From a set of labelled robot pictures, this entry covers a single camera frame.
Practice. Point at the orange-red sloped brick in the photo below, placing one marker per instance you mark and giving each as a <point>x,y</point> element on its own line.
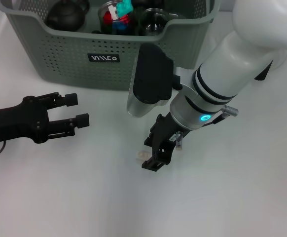
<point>125,18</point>

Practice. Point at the glass jar with bricks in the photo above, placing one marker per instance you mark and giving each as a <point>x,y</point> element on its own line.
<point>102,22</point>

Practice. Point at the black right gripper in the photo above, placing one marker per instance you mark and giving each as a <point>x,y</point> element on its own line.
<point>167,133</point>

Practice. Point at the dark clay teapot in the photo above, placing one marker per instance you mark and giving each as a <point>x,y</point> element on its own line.
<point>64,14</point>

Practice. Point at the cyan square building brick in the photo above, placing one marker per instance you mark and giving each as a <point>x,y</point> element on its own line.
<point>123,7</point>

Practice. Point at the dark red long brick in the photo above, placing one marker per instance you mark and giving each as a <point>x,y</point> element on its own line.
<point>107,18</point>

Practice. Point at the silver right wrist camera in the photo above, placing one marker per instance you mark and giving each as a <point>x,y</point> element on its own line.
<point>151,79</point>

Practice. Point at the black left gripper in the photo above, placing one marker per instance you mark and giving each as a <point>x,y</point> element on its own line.
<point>17,121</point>

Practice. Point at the grey perforated storage bin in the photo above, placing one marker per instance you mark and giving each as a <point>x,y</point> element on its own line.
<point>109,71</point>

